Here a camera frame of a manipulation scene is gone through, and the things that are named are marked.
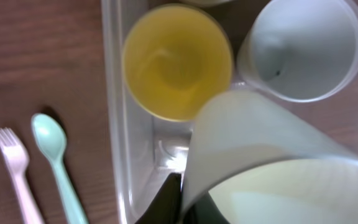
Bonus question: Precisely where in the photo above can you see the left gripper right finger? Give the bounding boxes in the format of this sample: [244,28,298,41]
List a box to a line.
[183,193,229,224]

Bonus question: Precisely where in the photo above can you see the mint green plastic spoon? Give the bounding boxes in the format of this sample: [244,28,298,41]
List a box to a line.
[31,113,88,224]

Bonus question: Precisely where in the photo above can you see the grey-blue plastic cup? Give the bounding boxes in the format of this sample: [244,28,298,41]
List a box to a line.
[236,0,358,103]

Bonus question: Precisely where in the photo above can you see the white plastic fork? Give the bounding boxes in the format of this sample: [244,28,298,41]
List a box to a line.
[0,128,45,224]

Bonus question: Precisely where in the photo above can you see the clear plastic container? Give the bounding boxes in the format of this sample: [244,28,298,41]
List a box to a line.
[101,0,358,223]

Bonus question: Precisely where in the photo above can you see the yellow plastic cup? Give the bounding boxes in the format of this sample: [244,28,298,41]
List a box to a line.
[122,4,234,122]

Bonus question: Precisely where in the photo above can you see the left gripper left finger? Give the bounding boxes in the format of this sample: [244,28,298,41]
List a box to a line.
[135,173,181,224]

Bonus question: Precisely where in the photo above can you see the white plastic cup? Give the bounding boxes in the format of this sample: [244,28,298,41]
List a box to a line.
[180,91,358,223]

